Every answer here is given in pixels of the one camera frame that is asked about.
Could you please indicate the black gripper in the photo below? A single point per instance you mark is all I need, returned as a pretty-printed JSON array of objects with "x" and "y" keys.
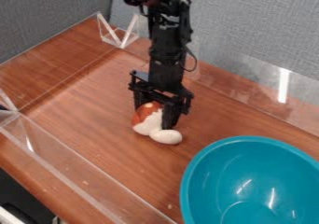
[{"x": 159, "y": 85}]

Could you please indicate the red and white toy mushroom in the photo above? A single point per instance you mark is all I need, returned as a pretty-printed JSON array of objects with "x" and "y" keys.
[{"x": 147, "y": 124}]

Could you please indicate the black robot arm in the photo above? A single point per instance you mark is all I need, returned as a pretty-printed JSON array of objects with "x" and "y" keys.
[{"x": 170, "y": 34}]

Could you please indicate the blue plastic bowl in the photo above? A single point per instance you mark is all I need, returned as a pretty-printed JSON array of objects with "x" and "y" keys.
[{"x": 250, "y": 180}]

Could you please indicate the clear acrylic back barrier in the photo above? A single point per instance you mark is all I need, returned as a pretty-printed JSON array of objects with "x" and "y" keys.
[{"x": 266, "y": 86}]

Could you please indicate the clear acrylic barrier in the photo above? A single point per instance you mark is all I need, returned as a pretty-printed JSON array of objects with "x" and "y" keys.
[
  {"x": 81, "y": 192},
  {"x": 266, "y": 86}
]

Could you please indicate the clear acrylic front barrier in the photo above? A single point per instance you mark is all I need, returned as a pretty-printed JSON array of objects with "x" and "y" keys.
[{"x": 81, "y": 192}]

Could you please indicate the black and white corner object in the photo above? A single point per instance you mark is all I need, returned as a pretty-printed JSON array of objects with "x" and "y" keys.
[{"x": 21, "y": 203}]

